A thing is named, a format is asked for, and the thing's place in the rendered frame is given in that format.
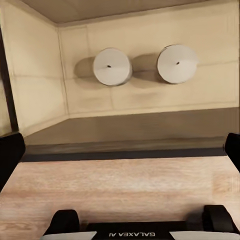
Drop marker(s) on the pillar candle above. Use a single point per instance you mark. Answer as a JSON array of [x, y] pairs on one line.
[[112, 67], [176, 64]]

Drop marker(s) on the cabinet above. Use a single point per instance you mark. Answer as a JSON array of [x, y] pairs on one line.
[[49, 93]]

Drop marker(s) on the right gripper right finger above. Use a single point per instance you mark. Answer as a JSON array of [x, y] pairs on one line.
[[232, 149]]

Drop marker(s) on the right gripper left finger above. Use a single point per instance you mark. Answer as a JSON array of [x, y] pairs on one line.
[[12, 149]]

